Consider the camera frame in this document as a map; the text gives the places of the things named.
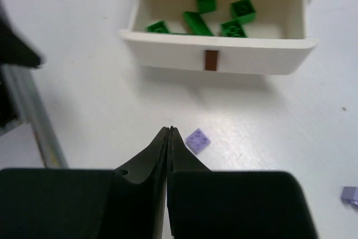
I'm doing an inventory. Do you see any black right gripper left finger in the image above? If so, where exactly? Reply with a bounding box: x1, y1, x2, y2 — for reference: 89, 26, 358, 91
1, 127, 169, 238

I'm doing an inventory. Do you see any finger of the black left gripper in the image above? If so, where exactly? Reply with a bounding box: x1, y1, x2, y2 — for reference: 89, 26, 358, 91
1, 1, 45, 68

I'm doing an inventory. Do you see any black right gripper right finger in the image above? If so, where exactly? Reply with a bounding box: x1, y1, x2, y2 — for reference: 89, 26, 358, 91
167, 127, 318, 238

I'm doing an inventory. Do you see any purple lego with studs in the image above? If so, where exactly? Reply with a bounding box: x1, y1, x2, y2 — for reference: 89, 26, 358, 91
185, 129, 210, 154

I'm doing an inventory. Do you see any purple lego brick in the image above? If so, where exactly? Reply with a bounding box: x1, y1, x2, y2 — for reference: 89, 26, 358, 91
341, 186, 358, 207

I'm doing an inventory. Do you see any brown drawer handle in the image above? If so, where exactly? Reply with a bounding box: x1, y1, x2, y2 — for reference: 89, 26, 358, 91
204, 50, 219, 71

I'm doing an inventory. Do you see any green lego with orange sticker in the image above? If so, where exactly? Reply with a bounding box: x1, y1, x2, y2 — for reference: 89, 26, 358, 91
220, 20, 247, 38

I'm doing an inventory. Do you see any green three-hole lego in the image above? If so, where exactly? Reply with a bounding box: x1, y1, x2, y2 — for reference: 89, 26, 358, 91
183, 11, 214, 36

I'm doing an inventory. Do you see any dark green lego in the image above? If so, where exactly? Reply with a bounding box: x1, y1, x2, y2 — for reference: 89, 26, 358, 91
230, 0, 256, 24

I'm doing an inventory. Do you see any small green lego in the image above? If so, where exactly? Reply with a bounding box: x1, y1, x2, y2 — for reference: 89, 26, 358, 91
195, 0, 216, 14

